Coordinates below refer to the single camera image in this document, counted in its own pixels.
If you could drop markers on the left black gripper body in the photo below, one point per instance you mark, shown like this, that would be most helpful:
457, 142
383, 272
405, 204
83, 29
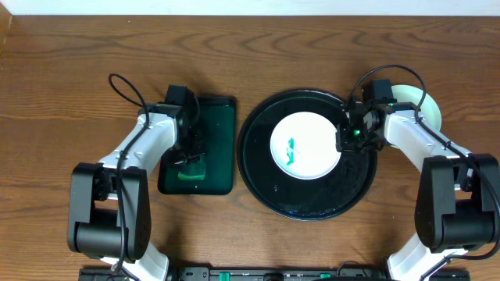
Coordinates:
189, 158

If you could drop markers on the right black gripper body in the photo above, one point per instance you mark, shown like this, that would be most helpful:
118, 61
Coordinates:
358, 137

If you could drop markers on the green scrubbing sponge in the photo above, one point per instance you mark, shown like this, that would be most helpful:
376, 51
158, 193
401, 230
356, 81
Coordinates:
192, 171

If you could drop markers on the pale green plate front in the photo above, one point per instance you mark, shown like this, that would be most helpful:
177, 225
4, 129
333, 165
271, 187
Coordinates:
426, 101

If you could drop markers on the white plate green stain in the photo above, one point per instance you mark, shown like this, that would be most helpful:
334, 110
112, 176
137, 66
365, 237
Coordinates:
303, 145

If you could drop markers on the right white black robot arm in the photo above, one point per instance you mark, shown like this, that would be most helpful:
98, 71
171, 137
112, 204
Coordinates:
457, 206

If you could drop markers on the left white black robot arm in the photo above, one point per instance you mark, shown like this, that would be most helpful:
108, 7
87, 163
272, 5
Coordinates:
109, 215

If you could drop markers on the black rectangular water tray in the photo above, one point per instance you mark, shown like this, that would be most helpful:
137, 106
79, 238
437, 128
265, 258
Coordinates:
217, 118

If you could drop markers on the round black serving tray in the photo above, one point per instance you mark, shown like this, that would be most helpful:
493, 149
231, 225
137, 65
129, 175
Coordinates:
306, 200

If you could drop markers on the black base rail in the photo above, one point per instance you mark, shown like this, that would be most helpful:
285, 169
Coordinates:
205, 274

